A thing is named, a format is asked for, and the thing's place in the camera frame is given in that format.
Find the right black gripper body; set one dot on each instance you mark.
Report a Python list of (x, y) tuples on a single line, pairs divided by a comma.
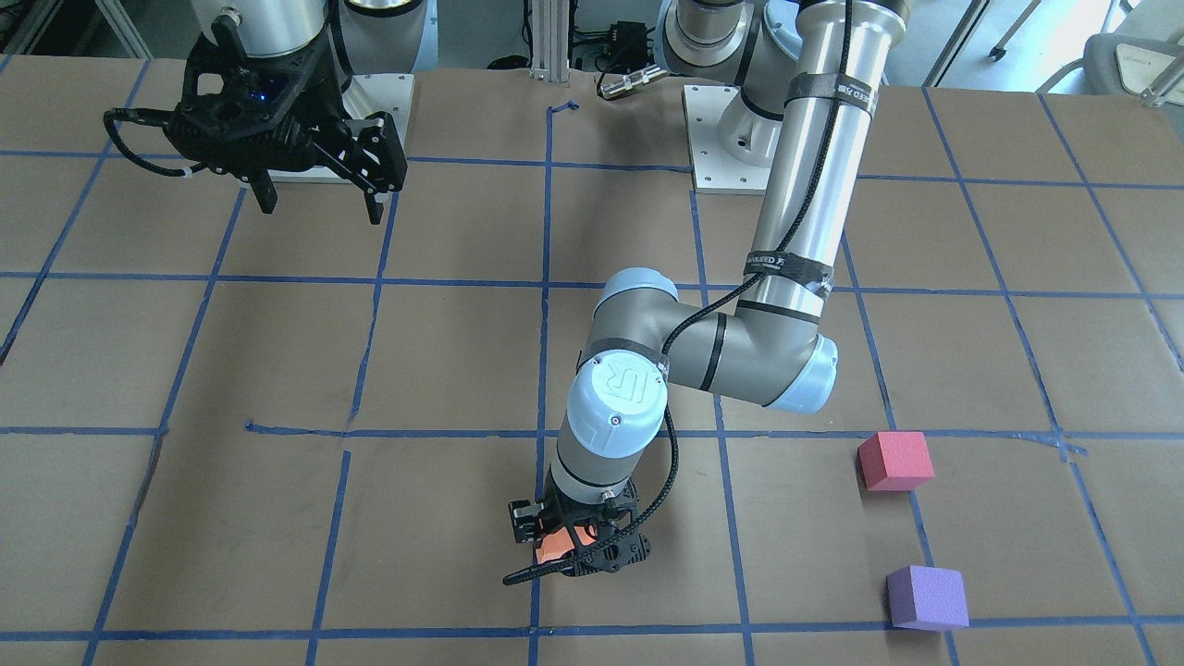
[(326, 94)]

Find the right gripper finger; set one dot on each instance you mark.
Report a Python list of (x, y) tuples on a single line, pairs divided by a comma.
[(263, 189), (374, 200)]

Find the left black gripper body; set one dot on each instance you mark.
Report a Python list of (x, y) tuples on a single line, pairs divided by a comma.
[(524, 523)]

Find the orange foam block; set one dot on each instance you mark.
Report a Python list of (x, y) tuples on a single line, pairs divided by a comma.
[(557, 545)]

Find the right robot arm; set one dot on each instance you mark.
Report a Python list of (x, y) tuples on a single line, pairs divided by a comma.
[(366, 36)]

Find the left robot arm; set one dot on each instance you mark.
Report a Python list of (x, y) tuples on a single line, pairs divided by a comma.
[(808, 74)]

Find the red foam block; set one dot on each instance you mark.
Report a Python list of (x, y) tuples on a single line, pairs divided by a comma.
[(895, 460)]

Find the purple foam block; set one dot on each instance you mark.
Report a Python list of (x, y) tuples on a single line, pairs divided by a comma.
[(926, 598)]

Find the aluminium frame post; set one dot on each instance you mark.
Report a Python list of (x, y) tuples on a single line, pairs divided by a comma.
[(550, 40)]

